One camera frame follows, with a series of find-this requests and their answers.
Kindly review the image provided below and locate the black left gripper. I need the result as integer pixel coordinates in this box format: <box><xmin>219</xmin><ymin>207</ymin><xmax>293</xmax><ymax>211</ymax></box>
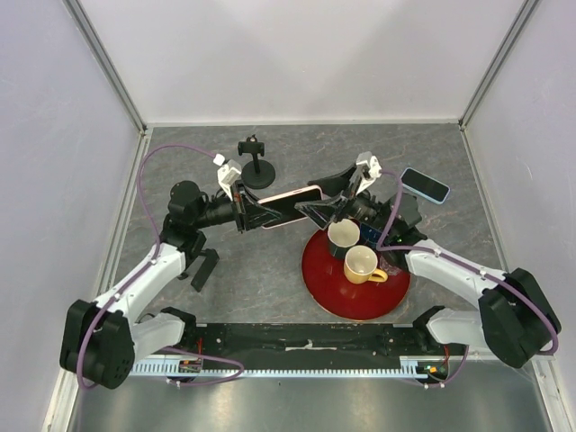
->
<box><xmin>193</xmin><ymin>179</ymin><xmax>282</xmax><ymax>234</ymax></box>

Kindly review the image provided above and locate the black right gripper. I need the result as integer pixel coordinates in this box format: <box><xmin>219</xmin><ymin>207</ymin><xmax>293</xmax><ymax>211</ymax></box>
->
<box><xmin>295</xmin><ymin>163</ymin><xmax>394</xmax><ymax>237</ymax></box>

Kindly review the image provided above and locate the pink cased phone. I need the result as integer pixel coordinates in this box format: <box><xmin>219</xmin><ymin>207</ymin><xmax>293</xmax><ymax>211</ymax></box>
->
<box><xmin>258</xmin><ymin>185</ymin><xmax>322</xmax><ymax>230</ymax></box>

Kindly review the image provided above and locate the black phone stand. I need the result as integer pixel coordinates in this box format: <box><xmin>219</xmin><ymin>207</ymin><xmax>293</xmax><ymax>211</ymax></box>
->
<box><xmin>238</xmin><ymin>134</ymin><xmax>275</xmax><ymax>190</ymax></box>

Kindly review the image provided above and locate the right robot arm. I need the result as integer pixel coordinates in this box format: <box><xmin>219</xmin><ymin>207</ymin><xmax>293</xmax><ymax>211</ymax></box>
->
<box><xmin>294</xmin><ymin>166</ymin><xmax>562</xmax><ymax>368</ymax></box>

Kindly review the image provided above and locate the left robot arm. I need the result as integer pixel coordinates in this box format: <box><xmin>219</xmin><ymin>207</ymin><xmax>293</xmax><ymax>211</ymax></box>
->
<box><xmin>59</xmin><ymin>181</ymin><xmax>286</xmax><ymax>390</ymax></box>

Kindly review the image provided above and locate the blue cased phone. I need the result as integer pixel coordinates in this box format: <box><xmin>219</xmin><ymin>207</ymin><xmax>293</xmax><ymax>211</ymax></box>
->
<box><xmin>400</xmin><ymin>167</ymin><xmax>450</xmax><ymax>204</ymax></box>

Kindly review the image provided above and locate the green mug white inside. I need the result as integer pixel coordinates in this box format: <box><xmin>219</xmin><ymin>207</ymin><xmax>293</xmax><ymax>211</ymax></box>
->
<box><xmin>327</xmin><ymin>219</ymin><xmax>360</xmax><ymax>259</ymax></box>

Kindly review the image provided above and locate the dark blue cup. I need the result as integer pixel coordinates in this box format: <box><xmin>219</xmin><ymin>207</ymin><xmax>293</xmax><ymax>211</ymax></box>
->
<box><xmin>359</xmin><ymin>222</ymin><xmax>383</xmax><ymax>248</ymax></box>

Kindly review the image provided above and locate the black rectangular block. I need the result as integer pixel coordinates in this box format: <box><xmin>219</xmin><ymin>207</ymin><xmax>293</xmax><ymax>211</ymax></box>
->
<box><xmin>191</xmin><ymin>248</ymin><xmax>220</xmax><ymax>293</ymax></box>

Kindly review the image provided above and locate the yellow mug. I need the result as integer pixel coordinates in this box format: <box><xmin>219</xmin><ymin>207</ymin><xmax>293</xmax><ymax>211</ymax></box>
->
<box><xmin>344</xmin><ymin>246</ymin><xmax>388</xmax><ymax>284</ymax></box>

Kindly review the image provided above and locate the red round tray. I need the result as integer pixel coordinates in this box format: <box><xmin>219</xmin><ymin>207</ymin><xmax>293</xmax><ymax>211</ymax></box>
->
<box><xmin>301</xmin><ymin>230</ymin><xmax>410</xmax><ymax>320</ymax></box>

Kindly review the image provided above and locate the clear glass cup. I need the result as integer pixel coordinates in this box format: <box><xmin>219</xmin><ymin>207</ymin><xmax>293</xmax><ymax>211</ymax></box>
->
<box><xmin>380</xmin><ymin>252</ymin><xmax>408</xmax><ymax>276</ymax></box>

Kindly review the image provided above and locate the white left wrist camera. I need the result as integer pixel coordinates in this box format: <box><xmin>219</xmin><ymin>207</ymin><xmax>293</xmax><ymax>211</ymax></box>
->
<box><xmin>213</xmin><ymin>153</ymin><xmax>242</xmax><ymax>188</ymax></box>

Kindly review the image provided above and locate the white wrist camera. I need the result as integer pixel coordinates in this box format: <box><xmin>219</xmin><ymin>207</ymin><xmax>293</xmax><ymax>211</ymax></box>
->
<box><xmin>213</xmin><ymin>153</ymin><xmax>242</xmax><ymax>188</ymax></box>
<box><xmin>355</xmin><ymin>151</ymin><xmax>382</xmax><ymax>181</ymax></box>

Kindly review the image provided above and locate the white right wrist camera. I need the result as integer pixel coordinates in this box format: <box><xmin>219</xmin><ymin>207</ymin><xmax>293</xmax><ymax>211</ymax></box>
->
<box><xmin>355</xmin><ymin>151</ymin><xmax>382</xmax><ymax>181</ymax></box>

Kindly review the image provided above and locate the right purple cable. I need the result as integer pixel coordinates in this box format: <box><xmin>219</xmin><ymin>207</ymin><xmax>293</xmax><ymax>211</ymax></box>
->
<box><xmin>375</xmin><ymin>170</ymin><xmax>563</xmax><ymax>391</ymax></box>

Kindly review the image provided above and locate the purple cable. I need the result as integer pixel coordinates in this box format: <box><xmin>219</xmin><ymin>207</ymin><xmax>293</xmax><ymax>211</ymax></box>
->
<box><xmin>375</xmin><ymin>170</ymin><xmax>563</xmax><ymax>391</ymax></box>
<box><xmin>76</xmin><ymin>143</ymin><xmax>247</xmax><ymax>391</ymax></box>

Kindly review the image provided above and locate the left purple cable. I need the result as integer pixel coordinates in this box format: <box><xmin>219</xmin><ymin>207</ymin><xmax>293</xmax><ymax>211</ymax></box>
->
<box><xmin>76</xmin><ymin>143</ymin><xmax>247</xmax><ymax>391</ymax></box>

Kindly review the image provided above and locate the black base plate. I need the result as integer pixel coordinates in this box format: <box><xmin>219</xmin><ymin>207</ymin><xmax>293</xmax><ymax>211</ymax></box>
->
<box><xmin>176</xmin><ymin>323</ymin><xmax>464</xmax><ymax>367</ymax></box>

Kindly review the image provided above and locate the slotted cable duct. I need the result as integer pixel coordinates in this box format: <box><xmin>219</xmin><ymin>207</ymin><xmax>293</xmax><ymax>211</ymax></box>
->
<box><xmin>129</xmin><ymin>355</ymin><xmax>449</xmax><ymax>379</ymax></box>

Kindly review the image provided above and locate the aluminium frame rail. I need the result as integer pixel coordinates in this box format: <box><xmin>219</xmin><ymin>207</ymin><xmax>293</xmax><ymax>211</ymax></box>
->
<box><xmin>63</xmin><ymin>0</ymin><xmax>147</xmax><ymax>133</ymax></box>

